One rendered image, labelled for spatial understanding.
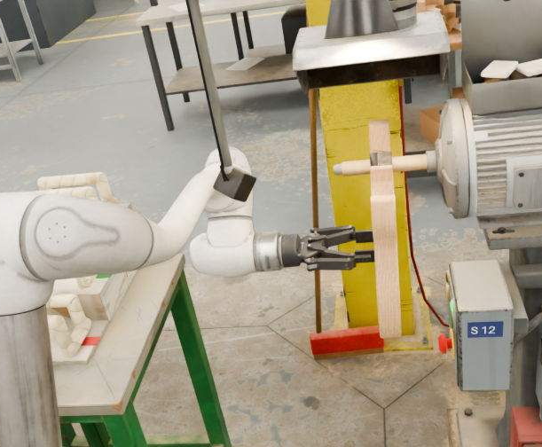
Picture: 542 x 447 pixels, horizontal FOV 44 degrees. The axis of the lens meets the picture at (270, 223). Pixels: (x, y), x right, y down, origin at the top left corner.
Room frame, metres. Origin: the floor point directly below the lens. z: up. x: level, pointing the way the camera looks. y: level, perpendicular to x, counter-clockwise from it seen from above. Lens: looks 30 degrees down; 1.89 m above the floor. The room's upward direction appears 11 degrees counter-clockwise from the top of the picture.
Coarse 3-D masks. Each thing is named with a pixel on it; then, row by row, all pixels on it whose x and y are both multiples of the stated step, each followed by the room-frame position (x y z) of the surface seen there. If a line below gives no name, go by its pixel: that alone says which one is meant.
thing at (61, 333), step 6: (66, 324) 1.24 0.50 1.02; (54, 330) 1.23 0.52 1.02; (60, 330) 1.23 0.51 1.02; (66, 330) 1.23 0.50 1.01; (60, 336) 1.22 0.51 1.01; (66, 336) 1.23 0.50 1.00; (60, 342) 1.23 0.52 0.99; (66, 342) 1.23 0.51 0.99; (60, 348) 1.23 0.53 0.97; (66, 348) 1.23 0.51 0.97; (66, 354) 1.23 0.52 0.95; (72, 354) 1.23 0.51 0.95
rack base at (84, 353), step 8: (96, 320) 1.35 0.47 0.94; (104, 320) 1.35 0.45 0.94; (72, 328) 1.34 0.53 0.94; (96, 328) 1.32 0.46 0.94; (104, 328) 1.32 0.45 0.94; (88, 336) 1.29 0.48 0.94; (56, 344) 1.29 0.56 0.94; (56, 352) 1.25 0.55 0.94; (80, 352) 1.24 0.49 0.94; (88, 352) 1.23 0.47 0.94; (56, 360) 1.22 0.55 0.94; (64, 360) 1.22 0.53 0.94; (72, 360) 1.21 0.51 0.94; (80, 360) 1.21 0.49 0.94; (88, 360) 1.21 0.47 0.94
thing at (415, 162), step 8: (368, 160) 1.30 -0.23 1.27; (392, 160) 1.28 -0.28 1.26; (400, 160) 1.27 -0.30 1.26; (408, 160) 1.27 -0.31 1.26; (416, 160) 1.26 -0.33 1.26; (424, 160) 1.26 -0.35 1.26; (344, 168) 1.29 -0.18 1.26; (352, 168) 1.29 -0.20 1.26; (360, 168) 1.29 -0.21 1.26; (368, 168) 1.28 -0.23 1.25; (400, 168) 1.27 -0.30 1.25; (408, 168) 1.26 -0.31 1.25; (416, 168) 1.26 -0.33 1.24; (424, 168) 1.26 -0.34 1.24
